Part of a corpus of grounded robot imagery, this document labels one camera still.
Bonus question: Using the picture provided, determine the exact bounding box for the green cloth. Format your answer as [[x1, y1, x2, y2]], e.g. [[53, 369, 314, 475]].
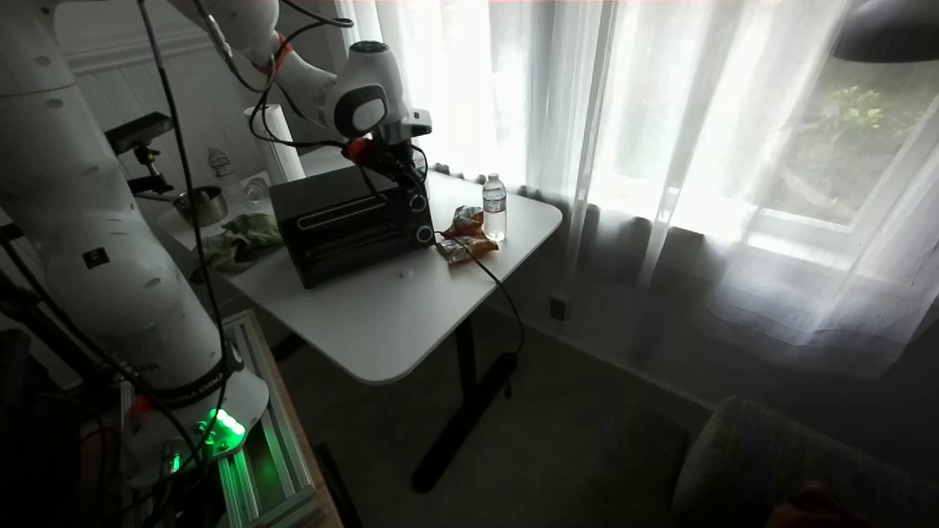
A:
[[202, 215, 283, 274]]

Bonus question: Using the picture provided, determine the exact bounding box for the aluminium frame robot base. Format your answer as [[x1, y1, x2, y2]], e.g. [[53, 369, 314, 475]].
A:
[[120, 310, 345, 528]]

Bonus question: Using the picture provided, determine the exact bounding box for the white table with black leg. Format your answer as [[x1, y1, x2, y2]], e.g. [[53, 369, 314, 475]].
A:
[[220, 195, 565, 494]]

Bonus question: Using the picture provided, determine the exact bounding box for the black toaster oven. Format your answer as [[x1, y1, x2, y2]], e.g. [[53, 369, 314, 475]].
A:
[[270, 168, 435, 288]]

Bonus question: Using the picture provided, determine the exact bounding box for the white paper towel roll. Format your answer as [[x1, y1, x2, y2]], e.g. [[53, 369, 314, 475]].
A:
[[258, 102, 306, 186]]

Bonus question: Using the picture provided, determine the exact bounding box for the grey armchair corner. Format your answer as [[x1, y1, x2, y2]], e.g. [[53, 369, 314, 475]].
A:
[[672, 400, 939, 528]]

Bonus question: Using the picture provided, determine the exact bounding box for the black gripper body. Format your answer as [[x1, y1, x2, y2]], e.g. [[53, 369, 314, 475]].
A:
[[345, 123, 431, 190]]

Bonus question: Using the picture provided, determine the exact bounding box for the black oven power cable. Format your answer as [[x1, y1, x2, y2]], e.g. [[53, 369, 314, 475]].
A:
[[462, 246, 529, 394]]

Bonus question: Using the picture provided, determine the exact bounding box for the white sheer curtain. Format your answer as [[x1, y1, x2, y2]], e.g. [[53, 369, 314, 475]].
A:
[[337, 0, 939, 379]]

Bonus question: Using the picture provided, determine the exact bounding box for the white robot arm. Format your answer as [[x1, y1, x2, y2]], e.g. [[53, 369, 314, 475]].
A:
[[0, 0, 431, 457]]

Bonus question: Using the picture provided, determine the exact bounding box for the black camera on stand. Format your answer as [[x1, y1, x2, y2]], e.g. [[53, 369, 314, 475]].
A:
[[107, 112, 174, 195]]

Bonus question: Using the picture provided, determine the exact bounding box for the clear water bottle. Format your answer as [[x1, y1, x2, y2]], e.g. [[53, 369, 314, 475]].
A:
[[482, 174, 507, 242]]

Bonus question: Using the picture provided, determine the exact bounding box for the orange snack packet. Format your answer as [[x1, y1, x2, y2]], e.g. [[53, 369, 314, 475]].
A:
[[437, 206, 499, 266]]

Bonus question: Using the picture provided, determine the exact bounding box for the black lamp shade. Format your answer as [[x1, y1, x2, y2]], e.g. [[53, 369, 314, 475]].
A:
[[833, 0, 939, 61]]

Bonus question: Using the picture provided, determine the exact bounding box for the dark metal bowl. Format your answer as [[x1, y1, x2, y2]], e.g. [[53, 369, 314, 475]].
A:
[[188, 186, 227, 227]]

